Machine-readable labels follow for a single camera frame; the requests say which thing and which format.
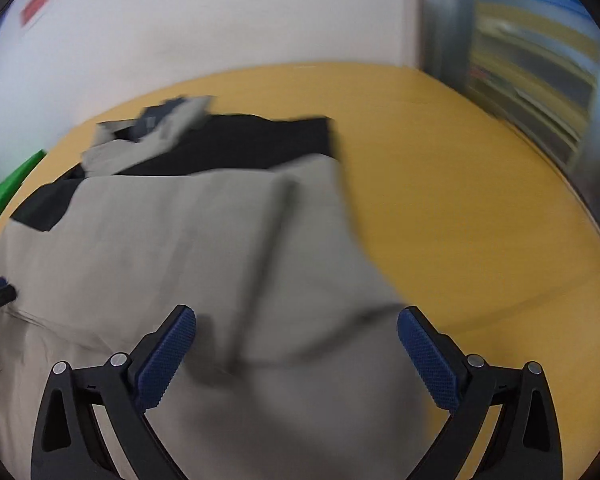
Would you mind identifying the beige and black garment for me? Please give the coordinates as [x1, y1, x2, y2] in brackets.
[0, 95, 438, 480]

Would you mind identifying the red wall sign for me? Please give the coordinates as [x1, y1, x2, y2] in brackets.
[20, 0, 50, 27]

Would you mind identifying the green object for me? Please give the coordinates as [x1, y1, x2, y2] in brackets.
[0, 149, 48, 248]

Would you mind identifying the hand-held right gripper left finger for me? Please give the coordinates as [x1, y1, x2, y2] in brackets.
[30, 304, 197, 480]

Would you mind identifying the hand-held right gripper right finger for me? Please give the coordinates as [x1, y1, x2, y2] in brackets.
[397, 306, 564, 480]

